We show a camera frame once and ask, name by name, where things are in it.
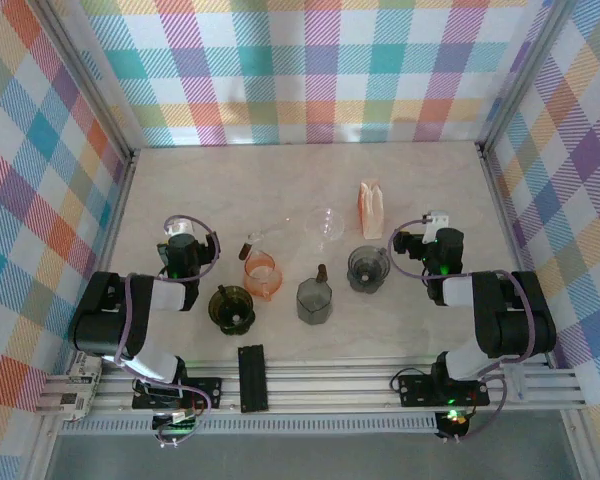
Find clear glass teapot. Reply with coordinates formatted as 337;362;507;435
237;214;296;261

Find grey transparent dripper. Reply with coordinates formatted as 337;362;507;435
347;244;391;295

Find clear glass dripper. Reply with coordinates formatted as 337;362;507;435
303;207;346;251

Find grey glass pitcher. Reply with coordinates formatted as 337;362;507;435
295;263;335;326

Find olive green dripper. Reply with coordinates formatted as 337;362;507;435
208;283;256;336

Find stacked white paper filters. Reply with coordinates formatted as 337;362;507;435
360;185;384;234

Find orange glass server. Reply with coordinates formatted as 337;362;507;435
243;249;285;301

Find black flat bar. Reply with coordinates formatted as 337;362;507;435
237;344;270;414

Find white barcode label block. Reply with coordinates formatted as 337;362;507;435
34;352;104;424

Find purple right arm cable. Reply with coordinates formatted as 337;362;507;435
388;219;537;442

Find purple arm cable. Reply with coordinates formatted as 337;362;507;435
388;219;537;442
113;215;222;449

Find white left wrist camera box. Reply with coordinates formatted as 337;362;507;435
162;219;196;239

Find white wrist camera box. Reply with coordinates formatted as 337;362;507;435
420;209;452;232
162;219;196;239

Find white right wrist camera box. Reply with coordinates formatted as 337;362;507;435
420;209;452;232

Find aluminium right side rail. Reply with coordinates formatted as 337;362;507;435
474;142;556;364

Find aluminium rail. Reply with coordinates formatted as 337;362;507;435
474;142;556;364
44;357;589;417
92;147;142;281

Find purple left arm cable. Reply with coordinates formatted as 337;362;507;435
113;215;222;449

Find aluminium left side rail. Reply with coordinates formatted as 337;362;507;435
92;147;142;281

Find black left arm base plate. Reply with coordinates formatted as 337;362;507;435
131;377;224;412

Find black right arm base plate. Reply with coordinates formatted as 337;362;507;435
396;372;491;408

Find aluminium front rail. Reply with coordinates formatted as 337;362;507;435
44;357;589;417

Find grey slotted cable duct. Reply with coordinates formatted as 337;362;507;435
59;413;441;437

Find aluminium right corner post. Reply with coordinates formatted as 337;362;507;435
476;0;581;151

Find aluminium corner post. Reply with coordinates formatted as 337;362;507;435
32;0;140;162
476;0;581;151

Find aluminium left corner post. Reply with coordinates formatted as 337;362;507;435
32;0;140;162

